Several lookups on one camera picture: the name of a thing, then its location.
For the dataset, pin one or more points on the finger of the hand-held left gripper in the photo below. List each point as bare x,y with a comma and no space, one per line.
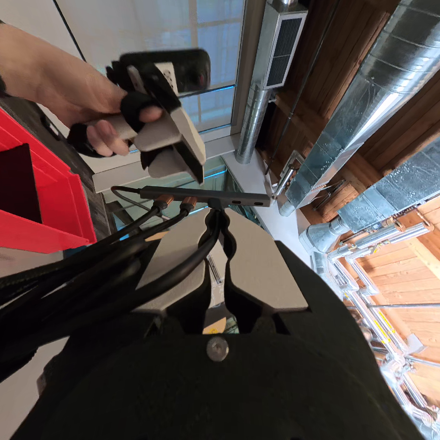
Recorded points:
165,165
192,137

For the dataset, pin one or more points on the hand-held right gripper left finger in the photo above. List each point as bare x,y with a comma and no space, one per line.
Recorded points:
172,271

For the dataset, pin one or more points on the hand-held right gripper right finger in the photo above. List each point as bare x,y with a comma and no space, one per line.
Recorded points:
264,275

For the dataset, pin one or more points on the grey usb hub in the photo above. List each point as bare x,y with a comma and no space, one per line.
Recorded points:
192,195

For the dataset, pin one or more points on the person's left hand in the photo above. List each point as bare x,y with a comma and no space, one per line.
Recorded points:
75,89

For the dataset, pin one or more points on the large window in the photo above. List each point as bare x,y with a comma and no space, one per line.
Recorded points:
220,62

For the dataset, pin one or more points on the thin silver insulated pipe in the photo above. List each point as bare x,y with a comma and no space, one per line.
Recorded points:
285,178

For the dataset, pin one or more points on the red plastic bin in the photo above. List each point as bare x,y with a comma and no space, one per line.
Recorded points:
58,192

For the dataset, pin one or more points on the silver insulated pipe bundle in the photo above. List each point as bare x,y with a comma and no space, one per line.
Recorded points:
371,309

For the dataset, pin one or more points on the thin black ceiling pipe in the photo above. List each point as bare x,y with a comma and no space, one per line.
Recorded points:
302,86

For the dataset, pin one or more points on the white ceiling vent unit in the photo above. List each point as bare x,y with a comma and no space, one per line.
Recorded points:
285,44

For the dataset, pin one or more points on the glass partition wall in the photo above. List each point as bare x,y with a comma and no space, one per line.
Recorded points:
215,168

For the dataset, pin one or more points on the round spiral metal duct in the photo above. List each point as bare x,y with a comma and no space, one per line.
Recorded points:
252,123

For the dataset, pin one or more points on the wide flared metal duct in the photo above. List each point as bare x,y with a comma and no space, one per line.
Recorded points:
395,196

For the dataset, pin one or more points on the rectangular metal duct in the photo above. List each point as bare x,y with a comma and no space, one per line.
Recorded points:
371,103

